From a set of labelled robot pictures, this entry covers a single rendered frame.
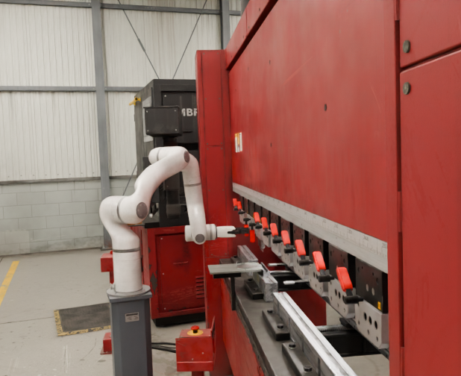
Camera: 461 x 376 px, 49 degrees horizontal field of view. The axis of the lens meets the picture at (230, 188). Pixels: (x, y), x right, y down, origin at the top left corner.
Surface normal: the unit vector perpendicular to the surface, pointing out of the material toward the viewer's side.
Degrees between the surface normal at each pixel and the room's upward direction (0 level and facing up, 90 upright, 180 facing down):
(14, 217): 90
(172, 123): 90
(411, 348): 90
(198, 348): 90
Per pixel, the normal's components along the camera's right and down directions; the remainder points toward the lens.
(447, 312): -0.99, 0.04
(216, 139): 0.11, 0.06
